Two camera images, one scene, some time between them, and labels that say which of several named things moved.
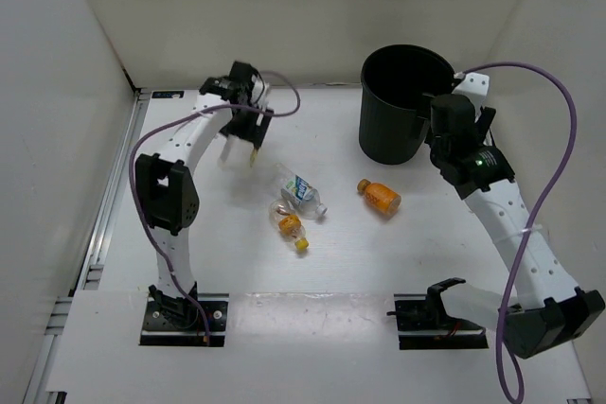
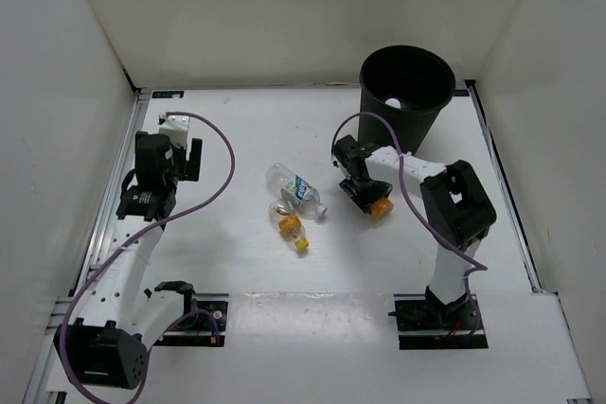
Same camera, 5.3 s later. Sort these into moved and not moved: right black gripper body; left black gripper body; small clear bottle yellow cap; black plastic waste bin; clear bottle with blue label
Moved: left black gripper body; right black gripper body
Not moved: small clear bottle yellow cap; clear bottle with blue label; black plastic waste bin
